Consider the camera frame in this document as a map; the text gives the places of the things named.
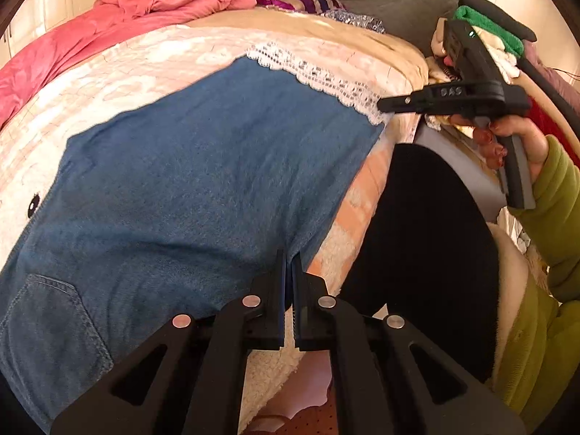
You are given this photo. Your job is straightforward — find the cream clothes pile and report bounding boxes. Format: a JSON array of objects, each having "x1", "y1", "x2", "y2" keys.
[{"x1": 428, "y1": 18, "x2": 524, "y2": 84}]

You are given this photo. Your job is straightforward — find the person's green jacket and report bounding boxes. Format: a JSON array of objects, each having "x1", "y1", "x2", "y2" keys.
[{"x1": 487, "y1": 222, "x2": 580, "y2": 435}]

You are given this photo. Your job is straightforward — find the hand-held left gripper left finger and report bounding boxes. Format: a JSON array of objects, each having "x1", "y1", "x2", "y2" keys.
[{"x1": 50, "y1": 248, "x2": 288, "y2": 435}]

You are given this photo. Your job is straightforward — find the person's right forearm green sleeve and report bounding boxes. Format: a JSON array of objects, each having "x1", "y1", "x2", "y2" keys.
[{"x1": 507, "y1": 136, "x2": 580, "y2": 302}]

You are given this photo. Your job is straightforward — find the beige bed sheet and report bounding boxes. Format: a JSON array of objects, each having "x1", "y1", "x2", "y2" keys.
[{"x1": 186, "y1": 7, "x2": 429, "y2": 96}]

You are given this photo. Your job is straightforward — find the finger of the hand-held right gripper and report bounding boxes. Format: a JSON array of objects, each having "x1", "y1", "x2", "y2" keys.
[{"x1": 377, "y1": 92, "x2": 430, "y2": 114}]

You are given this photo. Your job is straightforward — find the blue patterned cloth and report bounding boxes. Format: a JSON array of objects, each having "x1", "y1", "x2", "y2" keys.
[{"x1": 321, "y1": 8, "x2": 387, "y2": 35}]

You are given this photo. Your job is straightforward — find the blue denim garment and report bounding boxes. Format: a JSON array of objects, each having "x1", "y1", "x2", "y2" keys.
[{"x1": 0, "y1": 43, "x2": 390, "y2": 433}]

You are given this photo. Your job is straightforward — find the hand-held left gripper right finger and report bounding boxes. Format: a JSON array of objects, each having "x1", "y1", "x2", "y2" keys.
[{"x1": 291, "y1": 254, "x2": 526, "y2": 435}]

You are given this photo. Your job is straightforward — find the orange white patterned blanket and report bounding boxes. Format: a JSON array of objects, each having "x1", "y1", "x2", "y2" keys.
[{"x1": 0, "y1": 22, "x2": 427, "y2": 435}]

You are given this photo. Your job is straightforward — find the red cloth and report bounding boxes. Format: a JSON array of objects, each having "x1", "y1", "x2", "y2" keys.
[{"x1": 526, "y1": 97, "x2": 580, "y2": 168}]

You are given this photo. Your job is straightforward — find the person's right hand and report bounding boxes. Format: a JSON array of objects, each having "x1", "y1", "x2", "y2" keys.
[{"x1": 453, "y1": 115, "x2": 550, "y2": 183}]

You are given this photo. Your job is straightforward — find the green towel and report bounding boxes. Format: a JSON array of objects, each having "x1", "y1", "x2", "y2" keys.
[{"x1": 453, "y1": 5, "x2": 524, "y2": 57}]

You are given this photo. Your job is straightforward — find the pink duvet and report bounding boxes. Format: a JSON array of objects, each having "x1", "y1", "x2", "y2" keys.
[{"x1": 0, "y1": 0, "x2": 257, "y2": 128}]

